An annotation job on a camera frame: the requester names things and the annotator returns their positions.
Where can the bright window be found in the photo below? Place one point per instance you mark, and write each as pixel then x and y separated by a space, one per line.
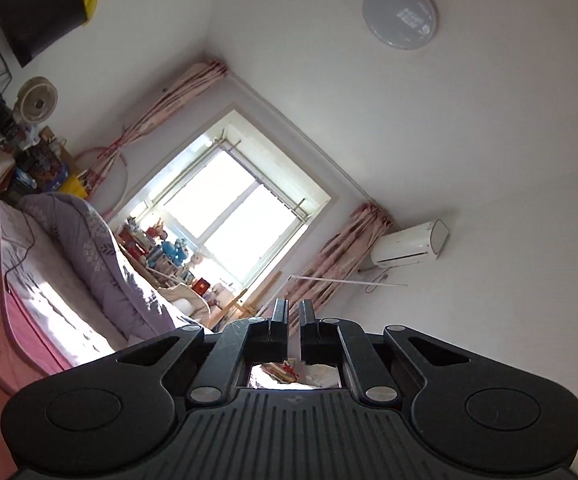
pixel 234 210

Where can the beige standing fan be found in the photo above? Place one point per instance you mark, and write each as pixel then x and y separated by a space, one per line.
pixel 34 102

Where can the yellow paper bag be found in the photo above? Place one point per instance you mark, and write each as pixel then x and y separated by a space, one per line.
pixel 75 187

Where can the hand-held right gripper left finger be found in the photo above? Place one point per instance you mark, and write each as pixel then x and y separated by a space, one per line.
pixel 279 330

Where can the white wall air conditioner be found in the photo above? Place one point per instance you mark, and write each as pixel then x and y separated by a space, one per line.
pixel 409 245

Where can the pink floral curtain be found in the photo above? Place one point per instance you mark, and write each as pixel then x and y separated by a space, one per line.
pixel 339 255
pixel 169 95

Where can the wooden easel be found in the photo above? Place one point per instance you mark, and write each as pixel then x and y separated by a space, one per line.
pixel 249 300

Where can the round white ceiling lamp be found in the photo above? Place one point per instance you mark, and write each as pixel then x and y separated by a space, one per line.
pixel 400 12

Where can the black wall television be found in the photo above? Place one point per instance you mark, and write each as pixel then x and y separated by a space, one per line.
pixel 34 5

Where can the colourful printed box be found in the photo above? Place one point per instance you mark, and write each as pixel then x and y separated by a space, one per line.
pixel 46 167

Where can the light striped bed sheet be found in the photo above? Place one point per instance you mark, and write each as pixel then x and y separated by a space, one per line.
pixel 54 285

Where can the blue plush toy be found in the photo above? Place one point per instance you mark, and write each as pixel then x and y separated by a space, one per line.
pixel 171 250

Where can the small red box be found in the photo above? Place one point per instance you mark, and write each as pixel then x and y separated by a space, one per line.
pixel 201 287

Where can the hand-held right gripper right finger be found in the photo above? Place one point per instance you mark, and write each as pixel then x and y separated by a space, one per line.
pixel 311 332

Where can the purple floral duvet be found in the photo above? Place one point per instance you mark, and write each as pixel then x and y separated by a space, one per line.
pixel 99 260

